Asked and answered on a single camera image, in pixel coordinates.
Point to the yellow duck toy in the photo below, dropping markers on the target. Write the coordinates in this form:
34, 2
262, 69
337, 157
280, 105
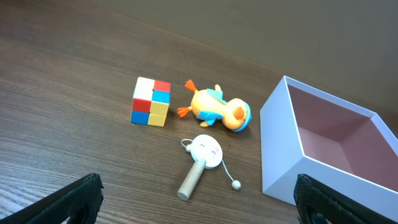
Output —
209, 106

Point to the white wooden rattle drum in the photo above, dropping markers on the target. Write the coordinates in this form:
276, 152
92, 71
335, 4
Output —
207, 154

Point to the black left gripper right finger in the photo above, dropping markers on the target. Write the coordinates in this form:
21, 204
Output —
317, 203

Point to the colourful puzzle cube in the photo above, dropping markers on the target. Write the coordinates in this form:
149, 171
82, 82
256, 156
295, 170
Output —
150, 102

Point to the white box pink inside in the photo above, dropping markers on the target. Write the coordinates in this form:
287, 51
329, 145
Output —
347, 147

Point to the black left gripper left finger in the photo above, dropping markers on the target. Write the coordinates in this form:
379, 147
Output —
77, 203

